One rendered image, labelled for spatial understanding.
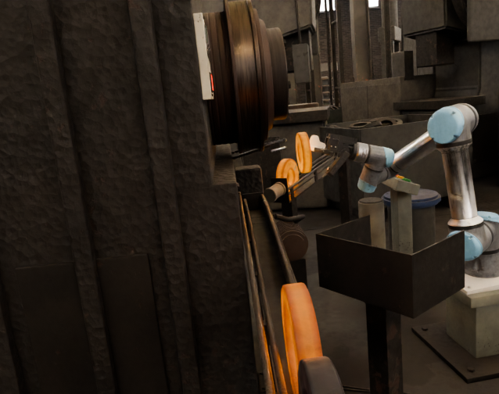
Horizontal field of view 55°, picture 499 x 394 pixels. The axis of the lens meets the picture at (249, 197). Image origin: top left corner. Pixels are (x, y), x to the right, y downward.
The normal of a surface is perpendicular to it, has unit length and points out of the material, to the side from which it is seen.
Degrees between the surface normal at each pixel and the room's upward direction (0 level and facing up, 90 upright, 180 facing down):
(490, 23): 90
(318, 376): 6
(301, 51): 90
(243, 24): 53
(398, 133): 90
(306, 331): 48
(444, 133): 85
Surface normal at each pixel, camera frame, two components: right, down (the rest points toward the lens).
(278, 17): -0.18, 0.22
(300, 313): -0.05, -0.70
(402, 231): 0.06, 0.20
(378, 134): 0.31, 0.17
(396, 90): -0.92, 0.17
